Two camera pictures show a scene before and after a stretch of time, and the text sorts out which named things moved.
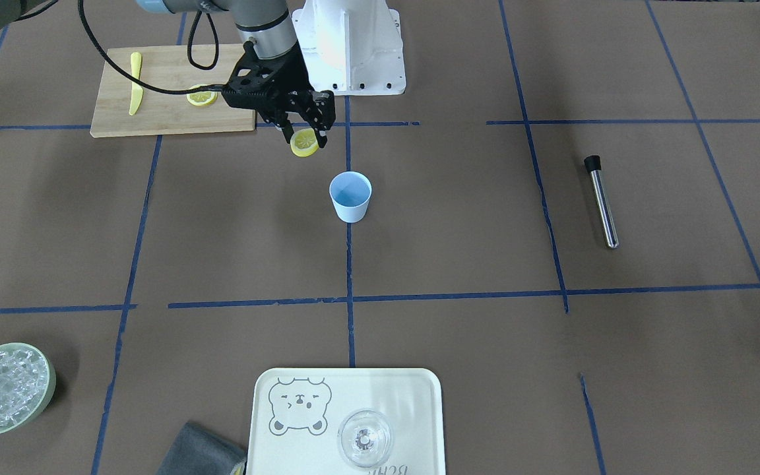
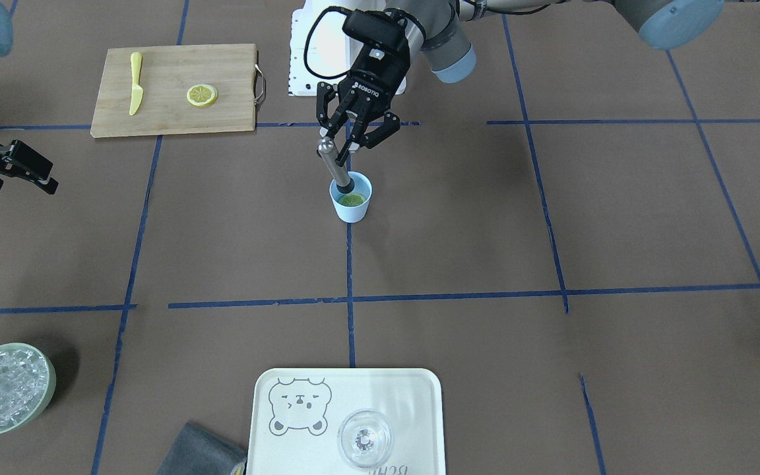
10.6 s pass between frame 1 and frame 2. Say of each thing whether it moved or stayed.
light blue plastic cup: stayed
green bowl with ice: stayed
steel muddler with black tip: moved
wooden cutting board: stayed
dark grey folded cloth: stayed
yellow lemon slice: moved
